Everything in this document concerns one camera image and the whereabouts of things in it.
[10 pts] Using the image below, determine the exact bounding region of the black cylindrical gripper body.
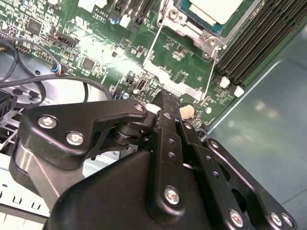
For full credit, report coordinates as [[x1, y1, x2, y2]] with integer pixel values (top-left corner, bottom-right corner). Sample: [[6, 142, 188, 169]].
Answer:
[[45, 151, 231, 230]]

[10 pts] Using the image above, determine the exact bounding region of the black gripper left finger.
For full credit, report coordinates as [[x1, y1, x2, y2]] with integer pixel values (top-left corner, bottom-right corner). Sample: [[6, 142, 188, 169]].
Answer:
[[9, 89, 187, 220]]

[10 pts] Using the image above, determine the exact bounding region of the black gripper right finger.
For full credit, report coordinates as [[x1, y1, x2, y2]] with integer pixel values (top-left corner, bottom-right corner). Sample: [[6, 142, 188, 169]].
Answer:
[[177, 120, 298, 230]]

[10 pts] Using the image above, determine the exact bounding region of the square silver CPU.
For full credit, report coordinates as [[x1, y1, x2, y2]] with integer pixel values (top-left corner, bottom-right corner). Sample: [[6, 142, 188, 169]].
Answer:
[[178, 0, 256, 35]]

